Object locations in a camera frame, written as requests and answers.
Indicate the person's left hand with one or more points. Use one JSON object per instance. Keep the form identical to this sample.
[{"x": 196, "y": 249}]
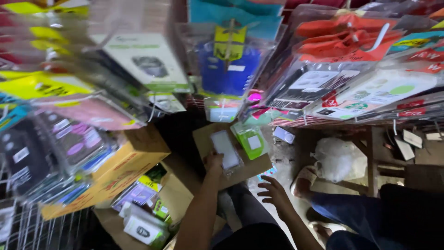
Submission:
[{"x": 212, "y": 166}]

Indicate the person's right hand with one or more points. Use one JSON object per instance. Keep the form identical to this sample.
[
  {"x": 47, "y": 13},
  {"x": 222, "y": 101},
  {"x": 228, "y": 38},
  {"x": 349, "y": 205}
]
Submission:
[{"x": 277, "y": 198}]

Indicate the person's right fingers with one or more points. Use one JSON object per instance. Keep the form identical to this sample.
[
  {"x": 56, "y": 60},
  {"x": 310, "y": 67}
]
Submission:
[{"x": 266, "y": 185}]

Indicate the person's left fingers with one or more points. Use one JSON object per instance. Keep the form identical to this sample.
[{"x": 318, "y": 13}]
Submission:
[{"x": 214, "y": 158}]

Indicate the clear packet with white case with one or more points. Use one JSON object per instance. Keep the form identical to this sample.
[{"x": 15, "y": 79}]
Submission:
[{"x": 225, "y": 149}]

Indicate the colourful patterned packet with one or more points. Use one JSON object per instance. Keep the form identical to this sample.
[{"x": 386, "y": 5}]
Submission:
[{"x": 267, "y": 173}]

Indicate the brown cardboard flap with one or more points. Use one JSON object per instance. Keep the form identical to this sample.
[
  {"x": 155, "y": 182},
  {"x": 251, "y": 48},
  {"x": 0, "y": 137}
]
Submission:
[{"x": 249, "y": 168}]

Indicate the green and white packet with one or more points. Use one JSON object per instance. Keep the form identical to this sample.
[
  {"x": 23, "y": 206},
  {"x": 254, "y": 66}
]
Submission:
[{"x": 251, "y": 142}]

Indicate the person's black trousers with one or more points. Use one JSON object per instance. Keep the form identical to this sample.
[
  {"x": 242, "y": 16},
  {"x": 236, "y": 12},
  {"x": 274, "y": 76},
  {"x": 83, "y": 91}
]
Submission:
[{"x": 253, "y": 225}]

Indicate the light blue small packet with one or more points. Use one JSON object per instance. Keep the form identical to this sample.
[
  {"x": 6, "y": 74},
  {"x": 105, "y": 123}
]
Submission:
[{"x": 222, "y": 110}]

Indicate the small white packet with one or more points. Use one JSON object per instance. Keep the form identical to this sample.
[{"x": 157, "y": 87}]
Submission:
[{"x": 283, "y": 134}]

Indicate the white plastic bag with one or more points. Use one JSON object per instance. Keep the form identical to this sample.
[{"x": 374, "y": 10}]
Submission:
[{"x": 338, "y": 159}]

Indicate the hanging blue case packet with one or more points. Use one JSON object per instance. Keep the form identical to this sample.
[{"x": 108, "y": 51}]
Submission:
[{"x": 229, "y": 69}]

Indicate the open carton of packets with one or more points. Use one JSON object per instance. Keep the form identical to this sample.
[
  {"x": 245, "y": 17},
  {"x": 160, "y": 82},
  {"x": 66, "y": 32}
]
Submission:
[{"x": 145, "y": 222}]

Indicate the yellow and orange carton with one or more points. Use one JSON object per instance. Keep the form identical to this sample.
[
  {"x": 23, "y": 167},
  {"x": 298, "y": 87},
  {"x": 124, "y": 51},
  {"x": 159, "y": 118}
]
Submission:
[{"x": 121, "y": 173}]

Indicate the white box with green stripe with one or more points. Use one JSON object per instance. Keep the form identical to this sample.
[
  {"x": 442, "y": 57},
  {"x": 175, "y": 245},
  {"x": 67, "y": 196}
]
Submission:
[{"x": 149, "y": 62}]

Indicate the row of hanging accessory packets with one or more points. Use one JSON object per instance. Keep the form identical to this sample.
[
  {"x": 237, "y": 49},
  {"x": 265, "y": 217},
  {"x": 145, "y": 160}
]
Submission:
[{"x": 357, "y": 76}]

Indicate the pale cards heap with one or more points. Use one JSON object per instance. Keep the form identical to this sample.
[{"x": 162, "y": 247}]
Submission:
[{"x": 409, "y": 142}]

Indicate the rack of hanging phone-case packets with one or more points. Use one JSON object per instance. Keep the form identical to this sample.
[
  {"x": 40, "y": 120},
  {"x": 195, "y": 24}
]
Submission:
[{"x": 62, "y": 114}]

